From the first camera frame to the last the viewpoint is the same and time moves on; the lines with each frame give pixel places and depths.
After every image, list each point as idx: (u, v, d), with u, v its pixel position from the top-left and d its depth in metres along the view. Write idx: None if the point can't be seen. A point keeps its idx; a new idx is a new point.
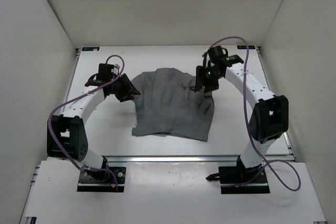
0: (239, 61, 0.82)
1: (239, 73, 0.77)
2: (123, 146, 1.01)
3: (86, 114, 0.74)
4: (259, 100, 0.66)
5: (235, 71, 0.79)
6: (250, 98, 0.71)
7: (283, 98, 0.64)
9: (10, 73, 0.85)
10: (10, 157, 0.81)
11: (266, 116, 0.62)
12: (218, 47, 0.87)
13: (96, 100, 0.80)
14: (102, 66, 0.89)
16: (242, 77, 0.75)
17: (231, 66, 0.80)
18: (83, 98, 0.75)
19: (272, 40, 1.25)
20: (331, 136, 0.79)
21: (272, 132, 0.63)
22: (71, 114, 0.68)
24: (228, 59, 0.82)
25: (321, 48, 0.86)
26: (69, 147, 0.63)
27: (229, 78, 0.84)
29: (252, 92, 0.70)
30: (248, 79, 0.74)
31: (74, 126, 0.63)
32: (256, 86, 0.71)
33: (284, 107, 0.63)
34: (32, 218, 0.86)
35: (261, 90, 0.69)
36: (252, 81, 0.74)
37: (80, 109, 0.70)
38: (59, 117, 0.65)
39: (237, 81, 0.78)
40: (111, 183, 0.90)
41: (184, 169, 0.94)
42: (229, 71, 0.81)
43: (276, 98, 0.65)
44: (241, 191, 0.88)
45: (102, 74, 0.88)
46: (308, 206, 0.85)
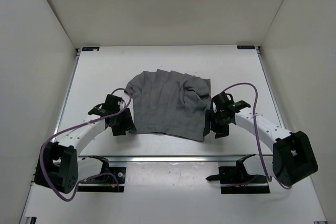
0: (245, 105, 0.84)
1: (249, 116, 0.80)
2: (123, 146, 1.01)
3: (83, 143, 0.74)
4: (277, 139, 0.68)
5: (244, 115, 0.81)
6: (266, 139, 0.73)
7: (302, 135, 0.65)
9: (10, 74, 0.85)
10: (10, 158, 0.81)
11: (290, 156, 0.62)
12: (223, 94, 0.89)
13: (96, 130, 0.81)
14: (109, 96, 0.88)
16: (252, 119, 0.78)
17: (239, 112, 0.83)
18: (82, 127, 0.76)
19: (271, 40, 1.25)
20: (331, 136, 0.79)
21: (302, 173, 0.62)
22: (66, 143, 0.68)
24: (235, 105, 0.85)
25: (321, 48, 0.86)
26: (56, 178, 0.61)
27: (239, 124, 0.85)
29: (266, 132, 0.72)
30: (259, 121, 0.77)
31: (67, 156, 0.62)
32: (270, 126, 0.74)
33: (305, 144, 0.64)
34: (32, 217, 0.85)
35: (275, 129, 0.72)
36: (264, 122, 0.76)
37: (77, 139, 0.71)
38: (54, 145, 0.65)
39: (248, 125, 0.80)
40: (111, 183, 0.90)
41: (184, 169, 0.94)
42: (237, 115, 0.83)
43: (293, 135, 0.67)
44: (241, 191, 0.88)
45: (108, 105, 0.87)
46: (308, 206, 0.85)
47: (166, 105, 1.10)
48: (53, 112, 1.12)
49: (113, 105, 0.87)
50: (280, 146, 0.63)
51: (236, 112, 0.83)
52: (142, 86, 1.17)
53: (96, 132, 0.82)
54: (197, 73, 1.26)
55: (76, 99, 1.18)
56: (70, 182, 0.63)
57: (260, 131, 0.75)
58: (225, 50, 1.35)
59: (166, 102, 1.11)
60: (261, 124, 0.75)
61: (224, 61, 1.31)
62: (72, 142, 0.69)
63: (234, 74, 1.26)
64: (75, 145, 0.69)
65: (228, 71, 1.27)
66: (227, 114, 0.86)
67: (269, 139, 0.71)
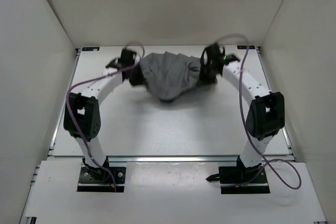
0: (234, 60, 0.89)
1: (235, 71, 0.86)
2: (123, 146, 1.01)
3: (103, 95, 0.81)
4: (256, 97, 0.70)
5: (232, 69, 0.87)
6: (248, 96, 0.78)
7: (277, 95, 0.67)
9: (10, 74, 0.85)
10: (10, 157, 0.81)
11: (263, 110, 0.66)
12: (216, 45, 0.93)
13: (112, 84, 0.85)
14: (124, 51, 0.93)
16: (238, 75, 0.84)
17: (229, 65, 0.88)
18: (101, 80, 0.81)
19: (272, 40, 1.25)
20: (331, 136, 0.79)
21: (270, 126, 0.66)
22: (89, 94, 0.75)
24: (226, 57, 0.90)
25: (321, 48, 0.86)
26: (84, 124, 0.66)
27: (226, 76, 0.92)
29: (249, 89, 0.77)
30: (243, 77, 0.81)
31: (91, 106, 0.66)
32: (253, 83, 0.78)
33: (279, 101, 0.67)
34: (32, 218, 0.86)
35: (256, 87, 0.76)
36: (248, 77, 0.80)
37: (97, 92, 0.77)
38: (76, 96, 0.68)
39: (234, 78, 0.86)
40: (111, 183, 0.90)
41: (184, 169, 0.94)
42: (226, 68, 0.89)
43: (272, 94, 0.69)
44: (241, 191, 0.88)
45: (122, 60, 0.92)
46: (309, 206, 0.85)
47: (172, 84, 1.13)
48: (53, 112, 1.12)
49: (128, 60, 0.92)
50: (256, 103, 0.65)
51: (225, 66, 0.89)
52: (147, 64, 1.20)
53: (114, 83, 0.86)
54: None
55: None
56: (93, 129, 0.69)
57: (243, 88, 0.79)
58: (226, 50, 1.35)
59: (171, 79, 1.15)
60: (244, 80, 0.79)
61: None
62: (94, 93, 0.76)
63: None
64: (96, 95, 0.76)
65: None
66: (217, 65, 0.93)
67: (250, 96, 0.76)
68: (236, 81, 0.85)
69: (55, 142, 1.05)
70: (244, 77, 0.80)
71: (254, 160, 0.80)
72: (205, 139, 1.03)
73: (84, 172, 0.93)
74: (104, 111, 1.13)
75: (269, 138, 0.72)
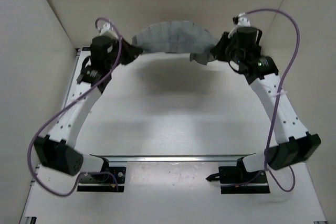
0: (272, 71, 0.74)
1: (271, 92, 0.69)
2: (123, 146, 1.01)
3: (76, 129, 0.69)
4: (290, 138, 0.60)
5: (266, 87, 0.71)
6: (277, 128, 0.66)
7: (315, 139, 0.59)
9: (11, 74, 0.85)
10: (10, 158, 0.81)
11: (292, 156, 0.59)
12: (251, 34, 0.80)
13: (89, 103, 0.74)
14: (95, 46, 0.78)
16: (274, 98, 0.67)
17: (263, 79, 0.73)
18: (73, 108, 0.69)
19: (271, 40, 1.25)
20: (331, 136, 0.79)
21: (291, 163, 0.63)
22: (58, 136, 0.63)
24: (261, 64, 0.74)
25: (321, 48, 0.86)
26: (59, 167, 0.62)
27: (256, 91, 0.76)
29: (283, 123, 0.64)
30: (280, 105, 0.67)
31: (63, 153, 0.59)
32: (290, 116, 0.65)
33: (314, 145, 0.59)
34: (32, 217, 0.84)
35: (293, 124, 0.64)
36: (285, 107, 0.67)
37: (68, 128, 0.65)
38: (44, 138, 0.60)
39: (266, 99, 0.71)
40: (111, 183, 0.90)
41: (184, 169, 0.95)
42: (259, 83, 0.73)
43: (308, 136, 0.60)
44: (241, 190, 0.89)
45: (95, 50, 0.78)
46: (308, 205, 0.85)
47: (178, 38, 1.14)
48: (53, 112, 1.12)
49: (101, 50, 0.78)
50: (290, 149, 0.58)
51: (260, 78, 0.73)
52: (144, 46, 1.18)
53: (90, 103, 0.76)
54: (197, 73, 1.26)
55: None
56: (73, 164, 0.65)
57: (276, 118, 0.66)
58: None
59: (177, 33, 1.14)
60: (280, 111, 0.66)
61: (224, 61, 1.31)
62: (63, 132, 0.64)
63: (234, 74, 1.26)
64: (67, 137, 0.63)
65: (228, 70, 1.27)
66: (246, 70, 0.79)
67: (281, 132, 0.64)
68: (270, 104, 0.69)
69: None
70: (281, 105, 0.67)
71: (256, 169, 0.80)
72: (204, 139, 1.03)
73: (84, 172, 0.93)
74: (104, 112, 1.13)
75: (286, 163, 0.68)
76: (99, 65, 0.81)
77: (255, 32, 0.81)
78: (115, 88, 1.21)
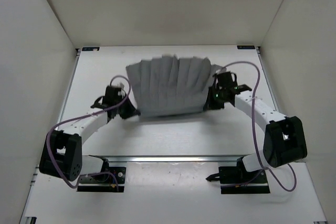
0: (247, 88, 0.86)
1: (248, 99, 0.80)
2: (123, 146, 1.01)
3: (86, 134, 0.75)
4: (270, 121, 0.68)
5: (244, 97, 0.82)
6: (261, 121, 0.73)
7: (295, 120, 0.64)
9: (10, 74, 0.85)
10: (10, 157, 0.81)
11: (280, 139, 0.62)
12: (227, 74, 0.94)
13: (99, 121, 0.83)
14: (109, 89, 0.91)
16: (251, 102, 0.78)
17: (240, 94, 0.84)
18: (86, 118, 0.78)
19: (272, 40, 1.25)
20: (331, 136, 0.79)
21: (289, 157, 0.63)
22: (71, 131, 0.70)
24: (237, 88, 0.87)
25: (321, 48, 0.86)
26: (62, 165, 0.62)
27: (238, 106, 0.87)
29: (262, 115, 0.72)
30: (256, 104, 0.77)
31: (72, 143, 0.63)
32: (267, 109, 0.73)
33: (297, 129, 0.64)
34: (32, 218, 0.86)
35: (271, 113, 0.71)
36: (261, 105, 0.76)
37: (81, 128, 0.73)
38: (58, 131, 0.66)
39: (247, 106, 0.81)
40: (111, 183, 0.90)
41: (184, 169, 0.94)
42: (238, 98, 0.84)
43: (287, 118, 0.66)
44: (241, 191, 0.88)
45: (108, 96, 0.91)
46: (308, 205, 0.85)
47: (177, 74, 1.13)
48: (53, 112, 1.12)
49: (113, 97, 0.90)
50: (273, 128, 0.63)
51: (237, 94, 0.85)
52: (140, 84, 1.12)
53: (100, 123, 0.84)
54: None
55: (76, 99, 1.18)
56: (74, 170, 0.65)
57: (257, 115, 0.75)
58: (225, 50, 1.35)
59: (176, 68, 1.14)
60: (257, 106, 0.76)
61: (224, 61, 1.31)
62: (77, 129, 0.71)
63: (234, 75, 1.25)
64: (81, 132, 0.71)
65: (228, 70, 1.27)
66: (227, 95, 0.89)
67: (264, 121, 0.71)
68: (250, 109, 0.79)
69: None
70: (257, 104, 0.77)
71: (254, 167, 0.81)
72: (204, 139, 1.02)
73: None
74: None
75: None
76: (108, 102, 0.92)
77: (230, 72, 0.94)
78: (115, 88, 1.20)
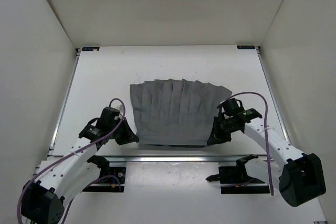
0: (256, 115, 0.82)
1: (260, 129, 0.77)
2: (123, 146, 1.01)
3: (69, 178, 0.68)
4: (288, 161, 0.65)
5: (255, 127, 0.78)
6: (276, 157, 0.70)
7: (313, 157, 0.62)
9: (11, 74, 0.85)
10: (10, 158, 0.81)
11: (299, 180, 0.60)
12: (233, 100, 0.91)
13: (85, 157, 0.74)
14: (105, 111, 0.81)
16: (263, 132, 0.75)
17: (250, 122, 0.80)
18: (67, 160, 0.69)
19: (271, 40, 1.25)
20: (331, 136, 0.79)
21: (310, 194, 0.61)
22: (49, 183, 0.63)
24: (245, 113, 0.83)
25: (321, 48, 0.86)
26: (39, 218, 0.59)
27: (248, 134, 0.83)
29: (277, 150, 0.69)
30: (270, 137, 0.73)
31: (45, 201, 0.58)
32: (282, 143, 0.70)
33: (316, 168, 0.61)
34: None
35: (287, 149, 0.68)
36: (275, 138, 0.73)
37: (59, 179, 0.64)
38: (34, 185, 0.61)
39: (258, 138, 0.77)
40: (111, 183, 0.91)
41: (184, 169, 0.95)
42: (248, 127, 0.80)
43: (306, 156, 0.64)
44: (241, 191, 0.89)
45: (103, 120, 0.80)
46: (308, 205, 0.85)
47: (176, 99, 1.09)
48: (53, 113, 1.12)
49: (107, 123, 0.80)
50: (291, 170, 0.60)
51: (246, 120, 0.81)
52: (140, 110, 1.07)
53: (86, 158, 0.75)
54: (197, 73, 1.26)
55: (76, 100, 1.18)
56: (53, 219, 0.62)
57: (271, 148, 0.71)
58: (226, 50, 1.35)
59: (176, 93, 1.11)
60: (272, 141, 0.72)
61: (224, 61, 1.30)
62: (54, 182, 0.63)
63: (234, 75, 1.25)
64: (57, 185, 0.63)
65: (228, 70, 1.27)
66: (236, 121, 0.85)
67: (280, 158, 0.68)
68: (262, 141, 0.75)
69: (56, 142, 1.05)
70: (270, 137, 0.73)
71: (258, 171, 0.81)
72: None
73: None
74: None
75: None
76: (102, 128, 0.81)
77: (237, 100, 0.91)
78: (115, 89, 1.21)
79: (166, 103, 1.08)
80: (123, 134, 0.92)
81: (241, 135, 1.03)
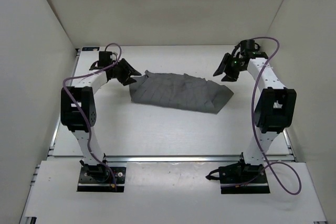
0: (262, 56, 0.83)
1: (259, 64, 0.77)
2: (123, 146, 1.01)
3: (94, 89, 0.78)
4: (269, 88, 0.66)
5: (257, 62, 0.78)
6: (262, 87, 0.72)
7: (291, 93, 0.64)
9: (11, 74, 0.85)
10: (9, 157, 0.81)
11: (270, 104, 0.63)
12: (251, 41, 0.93)
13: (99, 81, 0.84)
14: (101, 53, 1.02)
16: (261, 67, 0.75)
17: (254, 59, 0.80)
18: (90, 77, 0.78)
19: (272, 40, 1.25)
20: (331, 136, 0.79)
21: (274, 122, 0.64)
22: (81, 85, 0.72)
24: (255, 53, 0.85)
25: (321, 48, 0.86)
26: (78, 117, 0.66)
27: (250, 71, 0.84)
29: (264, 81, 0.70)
30: (264, 71, 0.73)
31: (86, 94, 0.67)
32: (271, 77, 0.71)
33: (290, 100, 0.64)
34: (32, 218, 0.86)
35: (273, 81, 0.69)
36: (268, 72, 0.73)
37: (88, 83, 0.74)
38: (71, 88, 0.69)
39: (255, 72, 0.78)
40: (111, 183, 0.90)
41: (184, 169, 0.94)
42: (251, 62, 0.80)
43: (286, 90, 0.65)
44: (241, 191, 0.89)
45: (103, 61, 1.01)
46: (309, 206, 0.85)
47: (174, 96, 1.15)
48: (53, 113, 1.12)
49: (107, 60, 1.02)
50: (266, 92, 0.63)
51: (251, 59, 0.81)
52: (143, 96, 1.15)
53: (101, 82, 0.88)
54: (197, 73, 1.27)
55: None
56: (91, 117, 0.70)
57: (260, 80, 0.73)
58: (226, 50, 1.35)
59: (175, 91, 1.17)
60: (264, 74, 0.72)
61: None
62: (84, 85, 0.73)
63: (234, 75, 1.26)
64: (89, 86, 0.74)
65: None
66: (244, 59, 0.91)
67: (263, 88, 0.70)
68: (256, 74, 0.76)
69: (55, 142, 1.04)
70: (264, 72, 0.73)
71: (255, 158, 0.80)
72: (205, 140, 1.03)
73: (84, 172, 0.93)
74: (103, 116, 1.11)
75: (273, 134, 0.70)
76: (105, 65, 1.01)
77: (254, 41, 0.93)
78: (115, 89, 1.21)
79: (168, 89, 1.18)
80: (122, 74, 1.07)
81: (241, 135, 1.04)
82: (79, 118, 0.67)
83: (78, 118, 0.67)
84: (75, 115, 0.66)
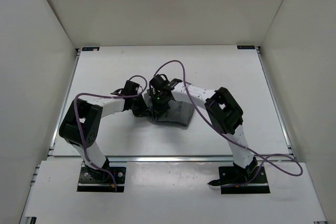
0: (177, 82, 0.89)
1: (182, 89, 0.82)
2: (124, 146, 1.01)
3: (105, 110, 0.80)
4: (206, 99, 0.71)
5: (178, 89, 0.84)
6: (200, 104, 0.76)
7: (223, 90, 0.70)
9: (11, 75, 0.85)
10: (9, 158, 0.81)
11: (219, 109, 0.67)
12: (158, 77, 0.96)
13: (115, 106, 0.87)
14: (128, 82, 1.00)
16: (185, 91, 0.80)
17: (174, 88, 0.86)
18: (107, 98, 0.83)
19: (272, 40, 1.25)
20: (331, 137, 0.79)
21: (232, 119, 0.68)
22: (93, 102, 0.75)
24: (170, 84, 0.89)
25: (321, 48, 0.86)
26: (76, 132, 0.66)
27: (178, 99, 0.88)
29: (198, 97, 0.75)
30: (190, 89, 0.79)
31: (95, 110, 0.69)
32: (200, 91, 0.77)
33: (229, 97, 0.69)
34: (32, 218, 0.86)
35: (204, 92, 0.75)
36: (194, 89, 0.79)
37: (102, 104, 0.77)
38: (82, 103, 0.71)
39: (185, 96, 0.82)
40: (111, 183, 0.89)
41: (184, 169, 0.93)
42: (174, 92, 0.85)
43: (218, 92, 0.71)
44: (241, 191, 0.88)
45: (126, 90, 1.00)
46: (309, 206, 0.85)
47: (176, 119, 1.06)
48: (53, 113, 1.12)
49: (131, 90, 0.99)
50: (209, 104, 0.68)
51: (171, 89, 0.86)
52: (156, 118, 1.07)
53: (116, 108, 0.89)
54: (197, 73, 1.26)
55: None
56: (89, 138, 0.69)
57: (195, 99, 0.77)
58: (226, 49, 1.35)
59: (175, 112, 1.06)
60: (192, 93, 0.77)
61: (224, 61, 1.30)
62: (95, 102, 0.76)
63: (235, 74, 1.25)
64: (101, 106, 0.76)
65: (228, 70, 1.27)
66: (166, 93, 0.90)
67: (202, 103, 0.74)
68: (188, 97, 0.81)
69: (55, 142, 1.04)
70: (190, 90, 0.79)
71: (246, 157, 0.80)
72: (204, 140, 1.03)
73: (84, 172, 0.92)
74: (112, 127, 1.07)
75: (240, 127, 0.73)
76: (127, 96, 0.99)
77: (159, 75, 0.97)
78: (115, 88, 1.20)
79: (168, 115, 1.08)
80: (139, 106, 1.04)
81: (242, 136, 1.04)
82: (77, 135, 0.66)
83: (75, 135, 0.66)
84: (74, 131, 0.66)
